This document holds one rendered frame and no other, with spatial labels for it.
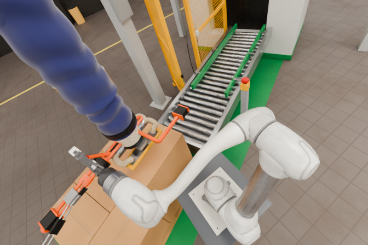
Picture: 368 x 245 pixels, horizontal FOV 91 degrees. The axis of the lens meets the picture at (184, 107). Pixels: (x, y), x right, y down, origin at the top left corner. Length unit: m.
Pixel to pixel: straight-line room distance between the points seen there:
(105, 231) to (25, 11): 1.65
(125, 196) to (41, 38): 0.61
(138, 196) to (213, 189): 0.61
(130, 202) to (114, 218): 1.26
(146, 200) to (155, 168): 0.78
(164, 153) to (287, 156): 0.96
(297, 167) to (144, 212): 0.51
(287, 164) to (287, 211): 1.56
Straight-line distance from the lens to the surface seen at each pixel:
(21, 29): 0.83
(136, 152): 1.29
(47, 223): 1.31
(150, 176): 1.42
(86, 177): 1.28
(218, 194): 1.18
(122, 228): 1.87
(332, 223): 2.35
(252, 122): 0.76
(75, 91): 0.92
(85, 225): 2.08
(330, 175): 2.51
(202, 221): 1.45
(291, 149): 0.72
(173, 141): 1.48
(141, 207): 0.66
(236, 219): 1.13
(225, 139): 0.73
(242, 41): 3.24
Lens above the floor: 2.17
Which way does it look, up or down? 47 degrees down
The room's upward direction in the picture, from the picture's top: 19 degrees counter-clockwise
